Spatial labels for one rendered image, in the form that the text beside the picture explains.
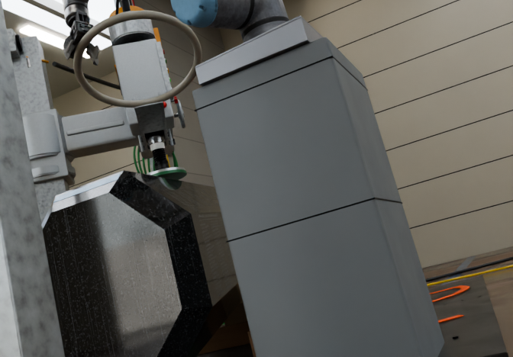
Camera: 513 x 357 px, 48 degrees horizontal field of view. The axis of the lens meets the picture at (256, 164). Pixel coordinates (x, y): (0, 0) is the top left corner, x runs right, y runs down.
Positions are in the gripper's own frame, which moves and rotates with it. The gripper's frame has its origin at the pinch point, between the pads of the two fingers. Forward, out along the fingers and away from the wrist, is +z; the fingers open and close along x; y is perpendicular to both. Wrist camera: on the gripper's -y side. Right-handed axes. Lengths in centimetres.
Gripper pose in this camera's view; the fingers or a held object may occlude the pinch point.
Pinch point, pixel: (82, 62)
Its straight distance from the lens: 220.4
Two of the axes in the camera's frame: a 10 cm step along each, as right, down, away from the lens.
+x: 8.3, 1.0, 5.5
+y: 4.9, -6.1, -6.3
